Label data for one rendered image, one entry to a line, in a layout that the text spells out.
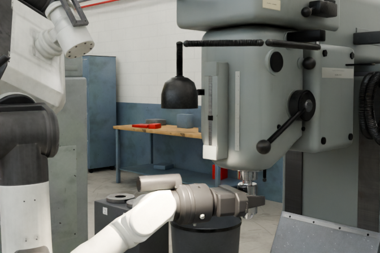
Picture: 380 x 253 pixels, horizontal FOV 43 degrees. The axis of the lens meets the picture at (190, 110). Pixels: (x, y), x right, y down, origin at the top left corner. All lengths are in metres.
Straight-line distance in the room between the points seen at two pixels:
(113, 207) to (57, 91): 0.56
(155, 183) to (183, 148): 6.42
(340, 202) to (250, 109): 0.53
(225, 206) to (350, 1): 0.61
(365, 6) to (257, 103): 0.49
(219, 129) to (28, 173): 0.39
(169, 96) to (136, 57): 7.43
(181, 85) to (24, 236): 0.40
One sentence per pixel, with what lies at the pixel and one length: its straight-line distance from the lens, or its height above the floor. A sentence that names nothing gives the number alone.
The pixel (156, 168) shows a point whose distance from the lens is 7.38.
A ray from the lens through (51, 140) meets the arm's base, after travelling 0.94.
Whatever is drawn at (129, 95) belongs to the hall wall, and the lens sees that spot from 8.48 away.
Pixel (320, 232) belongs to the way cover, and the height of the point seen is 1.07.
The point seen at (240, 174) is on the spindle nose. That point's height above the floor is 1.29.
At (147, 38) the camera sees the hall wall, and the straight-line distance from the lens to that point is 8.12.
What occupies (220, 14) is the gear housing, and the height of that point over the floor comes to 1.65.
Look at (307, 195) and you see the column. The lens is 1.51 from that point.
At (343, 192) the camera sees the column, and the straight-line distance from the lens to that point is 1.45.
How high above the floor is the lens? 1.50
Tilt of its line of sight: 3 degrees down
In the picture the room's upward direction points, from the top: straight up
